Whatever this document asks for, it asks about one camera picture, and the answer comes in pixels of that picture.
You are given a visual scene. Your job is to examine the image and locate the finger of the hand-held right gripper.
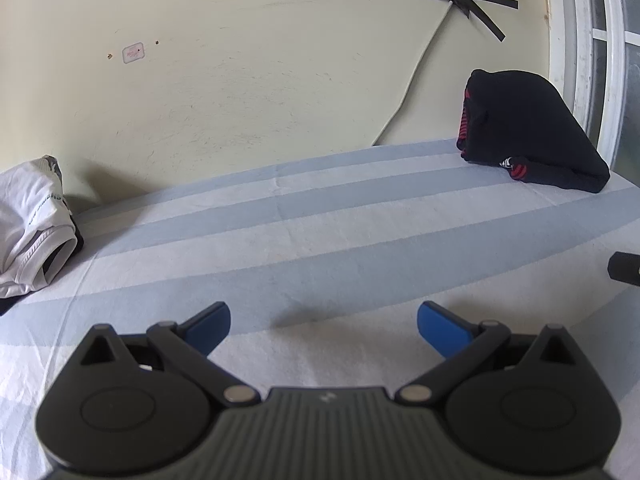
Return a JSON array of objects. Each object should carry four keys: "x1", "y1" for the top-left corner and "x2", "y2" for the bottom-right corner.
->
[{"x1": 607, "y1": 252, "x2": 640, "y2": 287}]

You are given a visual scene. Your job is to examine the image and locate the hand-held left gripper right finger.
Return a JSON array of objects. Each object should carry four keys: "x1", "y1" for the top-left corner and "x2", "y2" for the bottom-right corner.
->
[{"x1": 395, "y1": 300, "x2": 584, "y2": 407}]

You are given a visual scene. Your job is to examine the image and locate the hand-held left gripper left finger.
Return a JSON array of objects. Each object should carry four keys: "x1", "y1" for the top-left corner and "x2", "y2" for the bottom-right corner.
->
[{"x1": 75, "y1": 301, "x2": 262, "y2": 408}]

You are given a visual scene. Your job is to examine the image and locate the navy patterned knit sweater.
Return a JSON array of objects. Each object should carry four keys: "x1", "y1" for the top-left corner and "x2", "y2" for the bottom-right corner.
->
[{"x1": 455, "y1": 68, "x2": 611, "y2": 195}]

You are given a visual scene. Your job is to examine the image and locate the white folded clothes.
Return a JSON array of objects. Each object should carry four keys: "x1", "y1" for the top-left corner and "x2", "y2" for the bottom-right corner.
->
[{"x1": 0, "y1": 155, "x2": 79, "y2": 300}]

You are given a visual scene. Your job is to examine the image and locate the striped bed sheet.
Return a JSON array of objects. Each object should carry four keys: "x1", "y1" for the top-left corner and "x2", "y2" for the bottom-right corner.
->
[{"x1": 0, "y1": 137, "x2": 640, "y2": 466}]

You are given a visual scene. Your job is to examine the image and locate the white window frame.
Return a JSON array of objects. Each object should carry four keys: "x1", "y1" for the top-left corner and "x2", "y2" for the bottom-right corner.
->
[{"x1": 541, "y1": 0, "x2": 640, "y2": 188}]

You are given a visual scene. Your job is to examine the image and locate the white wall cable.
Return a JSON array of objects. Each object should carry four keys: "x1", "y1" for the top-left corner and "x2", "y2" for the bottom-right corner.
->
[{"x1": 372, "y1": 1, "x2": 457, "y2": 147}]

